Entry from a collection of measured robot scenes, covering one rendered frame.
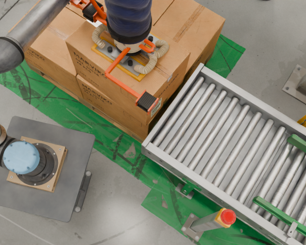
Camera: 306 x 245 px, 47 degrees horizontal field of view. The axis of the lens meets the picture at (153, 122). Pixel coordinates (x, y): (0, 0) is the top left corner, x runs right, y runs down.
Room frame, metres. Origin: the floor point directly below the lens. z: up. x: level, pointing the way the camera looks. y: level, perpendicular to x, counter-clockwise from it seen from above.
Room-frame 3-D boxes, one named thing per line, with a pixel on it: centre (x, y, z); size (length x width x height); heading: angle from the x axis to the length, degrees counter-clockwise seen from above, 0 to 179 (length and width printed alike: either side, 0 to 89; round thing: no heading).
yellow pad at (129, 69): (0.95, 0.22, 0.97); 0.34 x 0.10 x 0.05; 61
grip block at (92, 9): (1.16, 0.39, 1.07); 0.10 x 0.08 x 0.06; 151
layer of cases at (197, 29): (1.44, 0.32, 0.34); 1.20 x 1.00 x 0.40; 62
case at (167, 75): (1.04, 0.19, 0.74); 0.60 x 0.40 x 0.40; 58
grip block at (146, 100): (0.66, 0.04, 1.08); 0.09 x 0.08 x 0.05; 151
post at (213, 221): (0.16, -0.39, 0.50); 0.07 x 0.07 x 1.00; 62
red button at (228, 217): (0.16, -0.39, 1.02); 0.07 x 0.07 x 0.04
